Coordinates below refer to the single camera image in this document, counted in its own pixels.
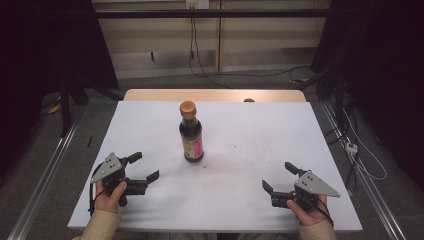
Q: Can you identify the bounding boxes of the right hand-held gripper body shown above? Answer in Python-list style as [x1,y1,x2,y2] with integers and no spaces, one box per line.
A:
[270,169,341,213]

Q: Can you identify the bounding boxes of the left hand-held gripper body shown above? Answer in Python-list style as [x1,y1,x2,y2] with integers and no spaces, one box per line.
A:
[89,152,149,208]

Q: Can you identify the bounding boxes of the dark sauce bottle orange cap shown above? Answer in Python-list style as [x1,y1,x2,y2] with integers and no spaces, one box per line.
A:
[178,100,205,164]

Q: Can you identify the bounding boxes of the person's right hand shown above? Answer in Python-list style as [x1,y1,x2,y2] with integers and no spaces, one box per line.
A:
[286,194,329,228]

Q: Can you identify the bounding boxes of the person's left hand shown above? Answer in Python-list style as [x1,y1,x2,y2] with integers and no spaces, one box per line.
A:
[94,179,128,214]

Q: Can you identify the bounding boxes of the white board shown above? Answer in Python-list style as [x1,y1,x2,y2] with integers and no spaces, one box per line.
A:
[67,100,364,233]

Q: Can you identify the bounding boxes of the white power strip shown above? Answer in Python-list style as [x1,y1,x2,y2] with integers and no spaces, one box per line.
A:
[345,141,359,156]

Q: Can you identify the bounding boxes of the black metal stand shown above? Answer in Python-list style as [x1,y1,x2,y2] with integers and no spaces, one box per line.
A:
[57,74,89,138]

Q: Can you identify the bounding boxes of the wooden table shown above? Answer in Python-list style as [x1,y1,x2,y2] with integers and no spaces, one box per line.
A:
[123,88,307,103]

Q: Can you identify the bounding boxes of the dark curtain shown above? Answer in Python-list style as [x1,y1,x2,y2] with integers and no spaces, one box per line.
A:
[0,0,120,174]
[309,0,424,191]

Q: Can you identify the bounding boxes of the black horizontal bar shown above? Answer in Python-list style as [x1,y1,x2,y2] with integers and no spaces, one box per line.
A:
[94,8,334,19]

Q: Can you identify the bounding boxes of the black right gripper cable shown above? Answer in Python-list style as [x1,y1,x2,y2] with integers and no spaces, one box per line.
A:
[311,201,335,228]

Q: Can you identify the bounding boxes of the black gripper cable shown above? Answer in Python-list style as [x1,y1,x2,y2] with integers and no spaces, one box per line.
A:
[87,162,104,217]
[311,201,335,228]

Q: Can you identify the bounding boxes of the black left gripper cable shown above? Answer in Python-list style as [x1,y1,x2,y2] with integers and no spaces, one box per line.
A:
[87,162,104,217]

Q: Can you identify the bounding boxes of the metal floor rail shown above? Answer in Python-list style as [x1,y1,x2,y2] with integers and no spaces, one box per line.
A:
[6,121,80,240]
[319,100,408,240]

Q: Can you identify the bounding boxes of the white floor cable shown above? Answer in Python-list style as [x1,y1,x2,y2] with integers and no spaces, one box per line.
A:
[342,108,388,182]

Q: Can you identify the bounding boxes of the black hanging floor cable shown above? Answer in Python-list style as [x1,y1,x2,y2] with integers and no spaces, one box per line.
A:
[188,17,313,89]

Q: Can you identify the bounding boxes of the white wall socket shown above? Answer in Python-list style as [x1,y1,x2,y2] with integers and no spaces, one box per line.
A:
[185,0,210,10]

